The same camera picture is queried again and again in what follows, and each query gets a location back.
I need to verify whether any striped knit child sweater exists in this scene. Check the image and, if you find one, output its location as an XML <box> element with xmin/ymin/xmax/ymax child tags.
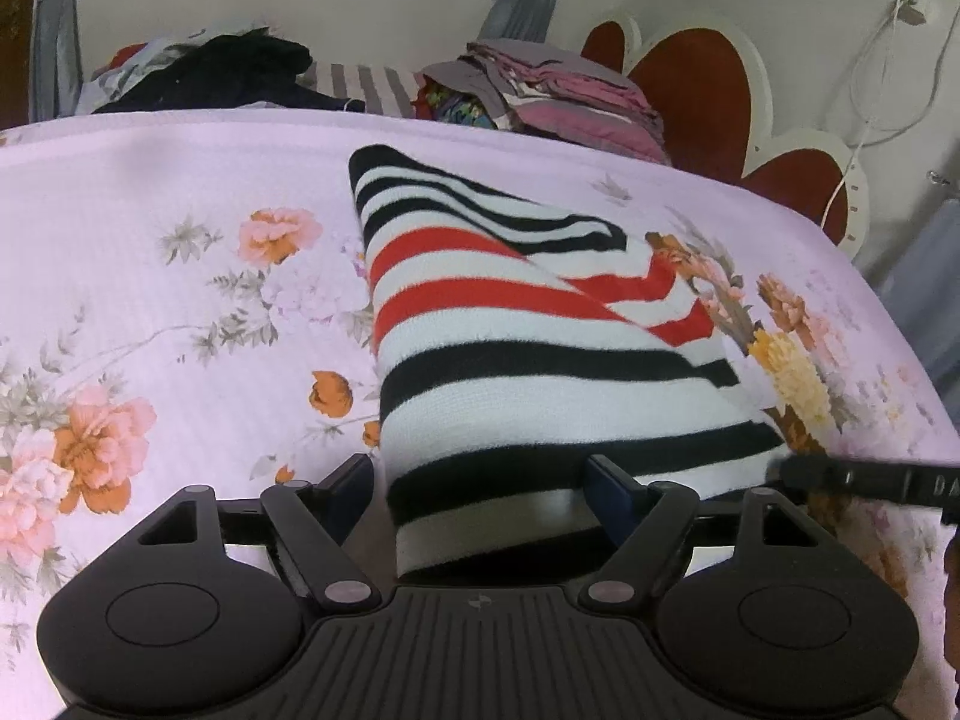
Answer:
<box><xmin>350</xmin><ymin>145</ymin><xmax>788</xmax><ymax>587</ymax></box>

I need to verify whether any black clothes pile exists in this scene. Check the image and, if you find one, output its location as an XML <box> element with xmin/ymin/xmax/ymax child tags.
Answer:
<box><xmin>93</xmin><ymin>32</ymin><xmax>366</xmax><ymax>114</ymax></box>

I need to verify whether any grey drape at right edge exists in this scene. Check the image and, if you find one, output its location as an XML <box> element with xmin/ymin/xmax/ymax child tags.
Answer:
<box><xmin>878</xmin><ymin>199</ymin><xmax>960</xmax><ymax>367</ymax></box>

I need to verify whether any pink floral bed sheet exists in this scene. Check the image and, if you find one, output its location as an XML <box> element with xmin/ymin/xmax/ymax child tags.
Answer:
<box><xmin>2</xmin><ymin>110</ymin><xmax>958</xmax><ymax>718</ymax></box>

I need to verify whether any grey striped mattress cloth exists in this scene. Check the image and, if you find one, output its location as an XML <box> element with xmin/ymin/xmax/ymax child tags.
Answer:
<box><xmin>298</xmin><ymin>62</ymin><xmax>421</xmax><ymax>119</ymax></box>

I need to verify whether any red white scalloped headboard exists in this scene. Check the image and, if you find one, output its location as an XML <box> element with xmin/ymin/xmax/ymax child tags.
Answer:
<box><xmin>581</xmin><ymin>13</ymin><xmax>869</xmax><ymax>257</ymax></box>

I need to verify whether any folded pink grey bedding stack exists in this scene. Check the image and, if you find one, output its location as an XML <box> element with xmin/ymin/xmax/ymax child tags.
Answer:
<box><xmin>413</xmin><ymin>39</ymin><xmax>670</xmax><ymax>164</ymax></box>

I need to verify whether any left grey curtain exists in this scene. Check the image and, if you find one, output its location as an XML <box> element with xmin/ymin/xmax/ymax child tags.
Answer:
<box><xmin>29</xmin><ymin>0</ymin><xmax>82</xmax><ymax>122</ymax></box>

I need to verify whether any brown wooden door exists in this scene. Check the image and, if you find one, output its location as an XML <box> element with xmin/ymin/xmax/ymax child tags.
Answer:
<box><xmin>0</xmin><ymin>0</ymin><xmax>34</xmax><ymax>128</ymax></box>

